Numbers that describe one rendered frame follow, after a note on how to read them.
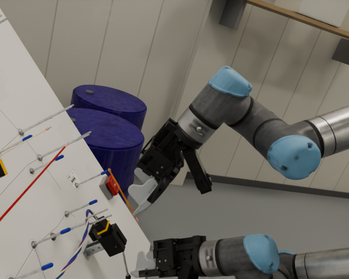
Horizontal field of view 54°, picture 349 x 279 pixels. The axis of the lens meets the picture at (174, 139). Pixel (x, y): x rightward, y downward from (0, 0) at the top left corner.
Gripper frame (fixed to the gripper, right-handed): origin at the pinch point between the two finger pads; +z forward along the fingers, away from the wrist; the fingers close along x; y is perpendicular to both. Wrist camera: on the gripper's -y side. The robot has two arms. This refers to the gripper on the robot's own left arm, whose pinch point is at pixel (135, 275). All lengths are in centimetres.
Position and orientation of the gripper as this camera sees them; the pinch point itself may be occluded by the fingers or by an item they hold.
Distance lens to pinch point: 91.5
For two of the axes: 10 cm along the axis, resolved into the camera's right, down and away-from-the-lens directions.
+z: -8.2, 2.7, 5.0
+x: -5.6, -2.6, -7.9
